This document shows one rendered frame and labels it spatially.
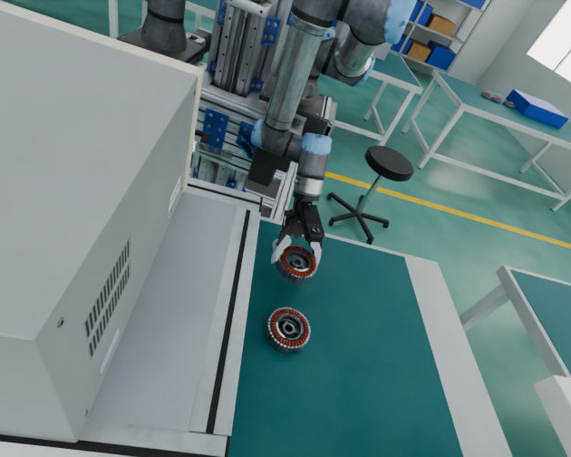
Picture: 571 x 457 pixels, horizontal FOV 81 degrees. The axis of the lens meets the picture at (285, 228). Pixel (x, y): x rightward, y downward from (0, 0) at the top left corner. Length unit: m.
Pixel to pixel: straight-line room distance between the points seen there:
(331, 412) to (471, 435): 0.38
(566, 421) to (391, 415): 0.47
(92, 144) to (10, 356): 0.17
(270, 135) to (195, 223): 0.47
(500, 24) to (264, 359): 7.85
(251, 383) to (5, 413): 0.56
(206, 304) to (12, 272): 0.27
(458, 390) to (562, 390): 0.57
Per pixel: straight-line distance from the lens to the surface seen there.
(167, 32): 1.34
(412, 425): 0.97
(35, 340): 0.22
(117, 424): 0.40
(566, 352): 1.56
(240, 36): 1.37
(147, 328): 0.44
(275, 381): 0.84
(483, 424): 1.12
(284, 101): 0.91
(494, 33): 8.25
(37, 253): 0.25
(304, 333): 0.88
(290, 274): 0.89
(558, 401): 0.57
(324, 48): 1.21
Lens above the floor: 1.51
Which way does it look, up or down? 42 degrees down
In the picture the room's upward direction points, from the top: 24 degrees clockwise
